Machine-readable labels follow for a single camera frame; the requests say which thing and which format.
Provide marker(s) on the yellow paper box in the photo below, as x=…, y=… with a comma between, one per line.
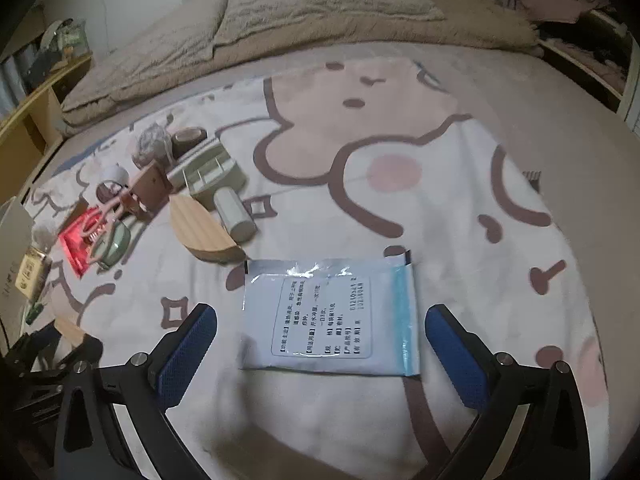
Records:
x=32, y=275

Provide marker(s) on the pink scissors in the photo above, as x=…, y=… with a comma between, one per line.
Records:
x=107, y=215

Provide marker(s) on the white tape roll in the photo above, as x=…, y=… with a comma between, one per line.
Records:
x=112, y=180

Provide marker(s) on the dark bag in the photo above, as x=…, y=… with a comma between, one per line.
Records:
x=45, y=67

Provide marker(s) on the beige quilted pillow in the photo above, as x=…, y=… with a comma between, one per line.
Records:
x=150, y=55
x=325, y=5

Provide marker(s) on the white blue medicine sachet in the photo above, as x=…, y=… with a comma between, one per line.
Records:
x=325, y=315

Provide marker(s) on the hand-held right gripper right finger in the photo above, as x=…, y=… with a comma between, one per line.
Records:
x=457, y=360

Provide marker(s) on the green clip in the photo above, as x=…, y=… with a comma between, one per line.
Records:
x=34, y=314

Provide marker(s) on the pile of clothes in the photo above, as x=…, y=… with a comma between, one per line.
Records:
x=555, y=0

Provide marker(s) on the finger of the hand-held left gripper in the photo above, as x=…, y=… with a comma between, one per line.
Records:
x=85, y=350
x=35, y=342

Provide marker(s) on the crumpled white plastic wrap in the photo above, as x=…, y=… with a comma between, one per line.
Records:
x=41, y=235

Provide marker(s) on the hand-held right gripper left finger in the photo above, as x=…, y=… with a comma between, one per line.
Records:
x=186, y=355

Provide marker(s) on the wooden shelf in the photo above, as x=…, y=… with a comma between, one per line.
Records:
x=35, y=115

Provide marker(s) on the printed blanket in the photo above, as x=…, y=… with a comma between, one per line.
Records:
x=380, y=195

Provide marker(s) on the mint green round case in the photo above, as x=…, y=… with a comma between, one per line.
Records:
x=116, y=245

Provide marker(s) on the grey curtain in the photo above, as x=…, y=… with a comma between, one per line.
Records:
x=12, y=80

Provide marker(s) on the white storage box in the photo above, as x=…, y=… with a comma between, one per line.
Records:
x=11, y=260

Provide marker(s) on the small wooden block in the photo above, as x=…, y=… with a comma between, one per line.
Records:
x=70, y=331

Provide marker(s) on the semicircular wooden board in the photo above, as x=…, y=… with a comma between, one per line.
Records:
x=205, y=230

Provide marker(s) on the red foil packet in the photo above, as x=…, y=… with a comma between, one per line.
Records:
x=75, y=242

